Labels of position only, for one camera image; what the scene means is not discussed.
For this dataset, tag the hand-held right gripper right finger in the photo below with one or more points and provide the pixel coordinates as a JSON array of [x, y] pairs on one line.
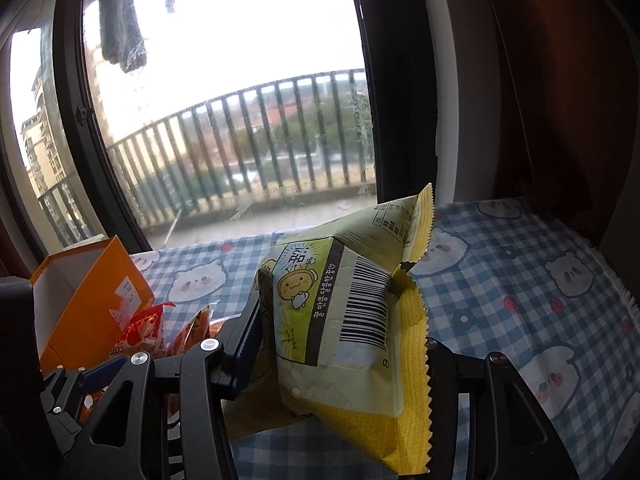
[[480, 375]]

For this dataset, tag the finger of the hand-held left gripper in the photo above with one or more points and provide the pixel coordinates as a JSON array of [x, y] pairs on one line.
[[62, 410], [102, 374]]

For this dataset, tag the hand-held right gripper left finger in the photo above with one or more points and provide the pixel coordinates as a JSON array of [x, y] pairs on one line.
[[247, 355]]

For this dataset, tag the dark red snack packet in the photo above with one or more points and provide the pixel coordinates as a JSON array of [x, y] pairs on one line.
[[145, 332]]

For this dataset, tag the clear packet with orange label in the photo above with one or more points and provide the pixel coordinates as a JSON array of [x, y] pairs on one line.
[[192, 332]]

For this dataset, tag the orange cardboard box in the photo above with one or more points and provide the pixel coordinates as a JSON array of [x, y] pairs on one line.
[[85, 310]]

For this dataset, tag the large pale yellow snack packet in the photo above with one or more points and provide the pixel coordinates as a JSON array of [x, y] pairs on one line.
[[325, 310]]

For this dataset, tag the blue checked bear tablecloth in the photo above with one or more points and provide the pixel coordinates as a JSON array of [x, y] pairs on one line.
[[500, 270]]

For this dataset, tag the balcony metal railing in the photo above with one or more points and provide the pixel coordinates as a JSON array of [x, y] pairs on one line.
[[240, 135]]

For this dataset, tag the beige apartment building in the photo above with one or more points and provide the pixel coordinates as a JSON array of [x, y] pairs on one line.
[[42, 135]]

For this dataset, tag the dark red curtain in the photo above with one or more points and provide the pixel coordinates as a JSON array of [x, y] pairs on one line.
[[550, 85]]

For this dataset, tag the black window frame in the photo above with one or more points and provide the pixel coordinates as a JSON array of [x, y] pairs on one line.
[[85, 110]]

